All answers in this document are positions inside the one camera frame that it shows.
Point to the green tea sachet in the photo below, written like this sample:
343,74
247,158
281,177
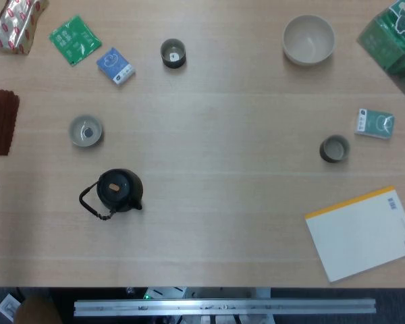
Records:
75,40

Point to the clear box green tea bags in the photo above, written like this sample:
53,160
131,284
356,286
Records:
395,47

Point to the teal tea box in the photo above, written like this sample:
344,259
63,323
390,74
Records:
374,124

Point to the dark brown cloth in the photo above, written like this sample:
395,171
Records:
0,123

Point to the light grey shallow teacup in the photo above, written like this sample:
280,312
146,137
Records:
86,131

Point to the black teapot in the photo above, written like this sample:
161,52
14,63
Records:
119,189

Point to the aluminium rail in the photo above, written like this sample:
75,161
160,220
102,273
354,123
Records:
222,307

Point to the orange brown object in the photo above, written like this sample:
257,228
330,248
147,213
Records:
37,312

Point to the white paper tag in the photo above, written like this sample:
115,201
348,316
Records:
8,306

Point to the dark teacup plain inside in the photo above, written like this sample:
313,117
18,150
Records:
334,150

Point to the blue tea box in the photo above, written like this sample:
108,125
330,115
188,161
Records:
115,65

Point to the white notebook yellow spine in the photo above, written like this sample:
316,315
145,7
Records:
361,236

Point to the beige ceramic bowl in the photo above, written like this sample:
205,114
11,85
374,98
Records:
308,38

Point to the dark teacup with white tag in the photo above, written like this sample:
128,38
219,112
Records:
172,54

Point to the gold red foil bag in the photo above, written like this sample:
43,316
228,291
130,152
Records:
15,27

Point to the robot base chassis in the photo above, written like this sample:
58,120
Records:
162,292

